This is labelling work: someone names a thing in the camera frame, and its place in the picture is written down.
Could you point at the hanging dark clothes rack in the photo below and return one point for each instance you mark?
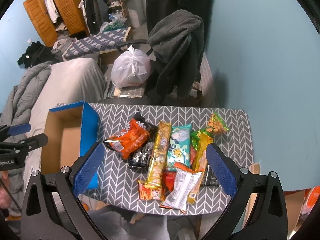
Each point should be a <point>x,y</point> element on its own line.
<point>104,15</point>

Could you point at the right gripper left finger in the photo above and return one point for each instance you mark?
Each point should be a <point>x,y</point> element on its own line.
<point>40,217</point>

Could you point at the green pea snack bag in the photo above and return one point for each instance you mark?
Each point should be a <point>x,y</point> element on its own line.
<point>215,126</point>

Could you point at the white plastic bag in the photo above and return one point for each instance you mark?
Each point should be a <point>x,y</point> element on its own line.
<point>131,68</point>

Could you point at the dark grey fleece jacket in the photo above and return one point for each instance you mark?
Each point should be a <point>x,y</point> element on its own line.
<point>177,42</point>

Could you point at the black snack bar left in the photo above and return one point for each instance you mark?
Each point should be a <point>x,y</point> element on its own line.
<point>141,157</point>

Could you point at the teal anime snack pack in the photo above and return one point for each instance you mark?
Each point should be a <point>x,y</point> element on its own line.
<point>179,147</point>

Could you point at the grey duvet bed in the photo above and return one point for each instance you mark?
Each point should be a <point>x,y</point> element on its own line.
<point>43,87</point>

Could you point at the black clothes pile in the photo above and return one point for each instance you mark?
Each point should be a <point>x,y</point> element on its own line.
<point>35,54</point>

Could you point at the white orange snack bag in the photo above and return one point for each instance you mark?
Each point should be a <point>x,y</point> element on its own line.
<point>185,181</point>

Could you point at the red snack packet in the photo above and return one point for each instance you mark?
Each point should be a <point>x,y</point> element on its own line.
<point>168,178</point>

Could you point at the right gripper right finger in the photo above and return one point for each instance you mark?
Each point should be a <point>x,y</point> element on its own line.
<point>268,218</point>

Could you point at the black snack bar right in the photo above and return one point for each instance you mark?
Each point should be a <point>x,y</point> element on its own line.
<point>209,178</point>

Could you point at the small red orange noodle pack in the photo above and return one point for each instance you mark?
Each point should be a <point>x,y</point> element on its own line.
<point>146,193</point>

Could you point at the wooden louvered wardrobe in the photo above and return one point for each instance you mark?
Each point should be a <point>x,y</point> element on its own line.
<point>46,15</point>

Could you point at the person's left hand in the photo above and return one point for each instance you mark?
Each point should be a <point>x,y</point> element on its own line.
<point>5,200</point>

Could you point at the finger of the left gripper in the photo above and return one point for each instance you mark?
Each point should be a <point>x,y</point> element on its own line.
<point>24,146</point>
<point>13,130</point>

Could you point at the black snack bar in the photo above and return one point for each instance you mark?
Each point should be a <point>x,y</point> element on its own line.
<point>209,178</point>
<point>141,157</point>

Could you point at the gold yellow wafer pack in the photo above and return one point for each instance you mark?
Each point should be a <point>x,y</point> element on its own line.
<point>199,164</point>

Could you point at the orange black chip bag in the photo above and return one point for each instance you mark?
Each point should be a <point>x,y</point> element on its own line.
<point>135,134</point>

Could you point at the striped blue mattress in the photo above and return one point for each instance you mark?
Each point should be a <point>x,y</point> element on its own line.
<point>101,43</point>

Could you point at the black office chair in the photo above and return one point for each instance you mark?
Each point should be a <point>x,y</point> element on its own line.
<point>171,82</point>

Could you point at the long gold cracker pack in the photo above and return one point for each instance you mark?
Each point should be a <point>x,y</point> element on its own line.
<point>159,155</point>

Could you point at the blue cardboard box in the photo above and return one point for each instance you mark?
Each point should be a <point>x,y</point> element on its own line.
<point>71,130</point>

